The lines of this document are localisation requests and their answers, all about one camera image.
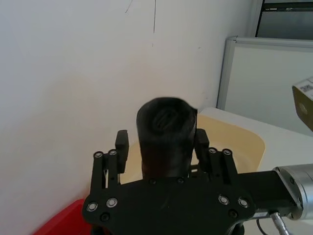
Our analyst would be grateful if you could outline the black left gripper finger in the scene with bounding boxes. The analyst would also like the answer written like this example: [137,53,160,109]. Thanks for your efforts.
[89,129,130,194]

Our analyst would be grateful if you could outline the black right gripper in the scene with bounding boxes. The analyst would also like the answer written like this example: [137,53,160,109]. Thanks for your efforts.
[195,128,298,214]

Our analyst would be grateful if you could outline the black corded tool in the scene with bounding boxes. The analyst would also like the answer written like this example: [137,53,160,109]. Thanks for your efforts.
[135,96,199,180]

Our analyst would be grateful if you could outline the white desk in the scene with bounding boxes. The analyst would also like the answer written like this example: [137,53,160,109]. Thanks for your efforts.
[197,106,313,175]

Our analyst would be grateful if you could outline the red plastic bin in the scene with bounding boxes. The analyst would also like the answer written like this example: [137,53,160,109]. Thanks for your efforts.
[31,198,92,235]

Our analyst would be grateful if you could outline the yellow cardboard box white label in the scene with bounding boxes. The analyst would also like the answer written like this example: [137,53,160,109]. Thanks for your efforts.
[291,76,313,132]

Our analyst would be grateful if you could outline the white partition panel grey frame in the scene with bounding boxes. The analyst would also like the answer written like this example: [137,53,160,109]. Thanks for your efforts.
[216,36,313,138]

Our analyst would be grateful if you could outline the thin cable with silver plug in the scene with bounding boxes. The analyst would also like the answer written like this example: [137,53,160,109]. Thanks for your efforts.
[255,211,292,235]

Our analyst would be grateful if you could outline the dark window grey frame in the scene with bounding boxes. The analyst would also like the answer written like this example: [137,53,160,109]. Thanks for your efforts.
[253,0,313,41]

